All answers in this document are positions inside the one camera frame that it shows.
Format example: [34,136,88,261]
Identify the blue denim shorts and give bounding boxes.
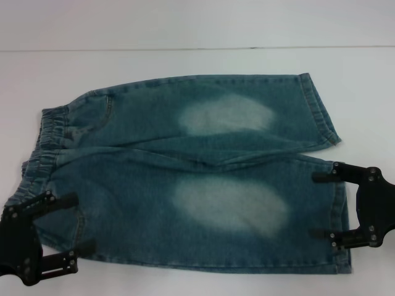
[4,72,354,274]

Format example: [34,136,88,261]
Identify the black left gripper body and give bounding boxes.
[0,212,43,289]

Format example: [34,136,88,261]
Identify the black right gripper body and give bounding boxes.
[354,175,395,246]

